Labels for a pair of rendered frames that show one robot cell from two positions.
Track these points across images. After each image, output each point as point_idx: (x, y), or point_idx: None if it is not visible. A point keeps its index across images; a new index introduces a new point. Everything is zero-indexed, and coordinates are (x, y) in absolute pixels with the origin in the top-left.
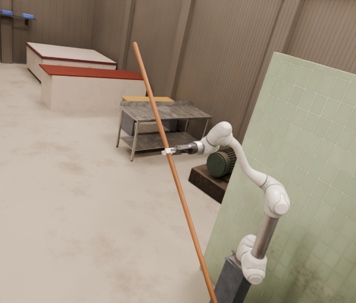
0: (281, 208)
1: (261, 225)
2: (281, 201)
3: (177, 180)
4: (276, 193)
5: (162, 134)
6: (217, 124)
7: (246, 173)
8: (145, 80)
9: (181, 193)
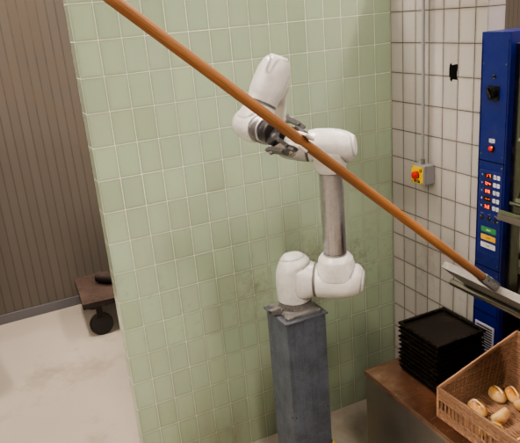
0: (355, 144)
1: (333, 199)
2: (350, 134)
3: (350, 171)
4: (334, 133)
5: (276, 117)
6: (269, 62)
7: (285, 140)
8: (162, 30)
9: (367, 185)
